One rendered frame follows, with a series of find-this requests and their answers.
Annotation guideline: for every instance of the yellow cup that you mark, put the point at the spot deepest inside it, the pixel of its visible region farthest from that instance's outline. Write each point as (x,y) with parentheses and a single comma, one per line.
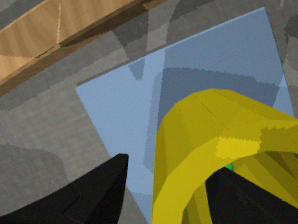
(206,131)

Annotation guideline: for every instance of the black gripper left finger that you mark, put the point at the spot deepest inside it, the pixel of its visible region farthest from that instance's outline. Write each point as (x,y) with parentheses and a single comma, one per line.
(95,198)

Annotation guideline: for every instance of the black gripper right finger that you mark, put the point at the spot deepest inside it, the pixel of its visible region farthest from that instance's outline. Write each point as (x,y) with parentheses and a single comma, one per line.
(234,200)

